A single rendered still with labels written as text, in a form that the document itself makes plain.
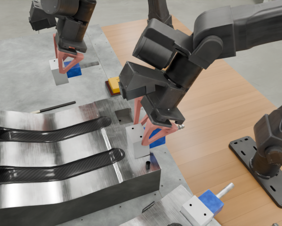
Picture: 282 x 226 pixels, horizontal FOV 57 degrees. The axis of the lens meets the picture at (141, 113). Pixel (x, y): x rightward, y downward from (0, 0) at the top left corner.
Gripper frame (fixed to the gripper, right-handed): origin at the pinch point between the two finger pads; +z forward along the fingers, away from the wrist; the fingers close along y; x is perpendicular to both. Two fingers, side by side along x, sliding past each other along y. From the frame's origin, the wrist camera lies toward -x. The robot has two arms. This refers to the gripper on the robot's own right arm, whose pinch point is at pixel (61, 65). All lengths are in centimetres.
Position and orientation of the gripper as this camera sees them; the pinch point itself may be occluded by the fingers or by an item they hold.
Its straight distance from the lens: 76.1
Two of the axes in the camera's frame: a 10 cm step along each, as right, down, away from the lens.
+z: -4.5, 7.4, 5.0
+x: 8.2, 1.2, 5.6
